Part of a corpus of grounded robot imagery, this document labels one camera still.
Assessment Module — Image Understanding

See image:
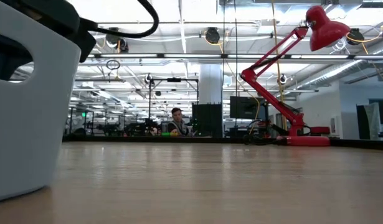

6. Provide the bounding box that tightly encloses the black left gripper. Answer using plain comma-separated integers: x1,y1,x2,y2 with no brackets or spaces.
0,0,98,82

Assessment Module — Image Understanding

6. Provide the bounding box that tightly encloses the light grey plastic bin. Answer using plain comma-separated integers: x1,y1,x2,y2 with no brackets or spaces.
0,0,82,203

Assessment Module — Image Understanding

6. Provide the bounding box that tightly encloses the person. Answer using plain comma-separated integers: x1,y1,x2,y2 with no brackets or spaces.
167,107,190,137

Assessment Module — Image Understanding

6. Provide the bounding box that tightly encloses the white building column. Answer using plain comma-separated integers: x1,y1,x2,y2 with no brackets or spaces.
199,63,224,105

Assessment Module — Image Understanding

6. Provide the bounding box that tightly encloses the black cabinet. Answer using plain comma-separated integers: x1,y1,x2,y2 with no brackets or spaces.
192,103,224,138

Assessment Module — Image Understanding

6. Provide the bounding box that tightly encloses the black monitor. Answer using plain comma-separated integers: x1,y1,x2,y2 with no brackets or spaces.
230,95,268,120

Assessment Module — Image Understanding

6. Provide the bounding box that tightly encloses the red desk lamp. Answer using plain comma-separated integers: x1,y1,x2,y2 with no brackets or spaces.
240,5,352,147

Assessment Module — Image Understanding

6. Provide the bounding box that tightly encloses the black standing panel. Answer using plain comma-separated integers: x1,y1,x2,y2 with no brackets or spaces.
356,105,371,140

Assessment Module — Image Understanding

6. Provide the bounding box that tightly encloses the black ceiling cable reel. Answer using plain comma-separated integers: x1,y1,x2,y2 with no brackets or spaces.
348,27,365,45
105,27,130,54
204,27,222,45

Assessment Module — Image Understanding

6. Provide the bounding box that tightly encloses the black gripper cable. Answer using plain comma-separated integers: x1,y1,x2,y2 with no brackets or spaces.
91,0,160,39

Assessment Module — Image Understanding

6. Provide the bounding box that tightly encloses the black metal stand frame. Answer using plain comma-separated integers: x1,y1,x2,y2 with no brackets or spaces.
149,77,200,136

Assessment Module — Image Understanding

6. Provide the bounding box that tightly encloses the yellow hanging cable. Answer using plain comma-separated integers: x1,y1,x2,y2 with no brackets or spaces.
270,0,288,132

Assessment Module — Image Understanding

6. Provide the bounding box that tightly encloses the black lamp power cable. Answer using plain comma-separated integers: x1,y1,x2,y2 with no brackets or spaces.
244,119,287,146

